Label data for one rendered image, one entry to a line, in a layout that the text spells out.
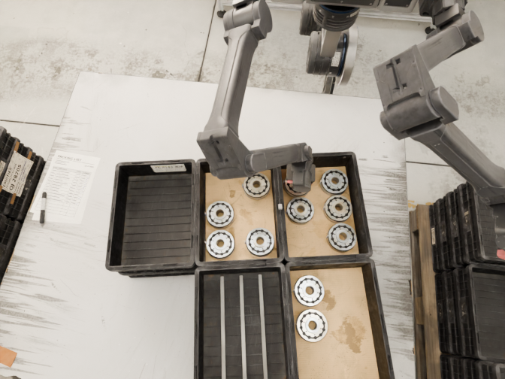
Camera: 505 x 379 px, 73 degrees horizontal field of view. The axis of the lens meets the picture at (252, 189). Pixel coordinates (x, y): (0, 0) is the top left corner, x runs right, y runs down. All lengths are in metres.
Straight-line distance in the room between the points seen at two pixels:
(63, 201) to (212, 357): 0.91
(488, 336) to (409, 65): 1.55
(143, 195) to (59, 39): 2.12
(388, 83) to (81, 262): 1.30
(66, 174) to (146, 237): 0.54
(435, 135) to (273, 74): 2.10
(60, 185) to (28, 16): 2.14
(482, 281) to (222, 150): 1.59
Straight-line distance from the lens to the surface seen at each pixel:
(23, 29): 3.54
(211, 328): 1.27
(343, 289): 1.30
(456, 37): 0.95
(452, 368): 2.05
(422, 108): 0.65
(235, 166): 0.72
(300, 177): 1.10
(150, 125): 1.70
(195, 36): 3.00
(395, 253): 1.52
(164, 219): 1.36
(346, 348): 1.30
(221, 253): 1.26
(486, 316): 2.02
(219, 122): 0.72
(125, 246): 1.37
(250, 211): 1.32
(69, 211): 1.65
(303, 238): 1.30
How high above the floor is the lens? 2.09
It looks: 69 degrees down
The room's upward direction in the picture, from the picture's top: 1 degrees counter-clockwise
